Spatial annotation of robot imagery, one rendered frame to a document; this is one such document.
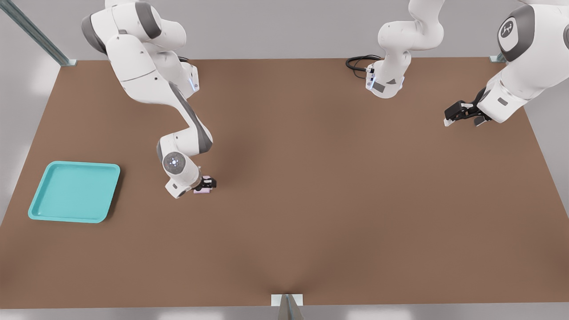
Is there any pale blue-green tray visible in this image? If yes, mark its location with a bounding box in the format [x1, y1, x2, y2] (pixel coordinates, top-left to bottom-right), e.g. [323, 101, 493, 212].
[28, 161, 121, 224]

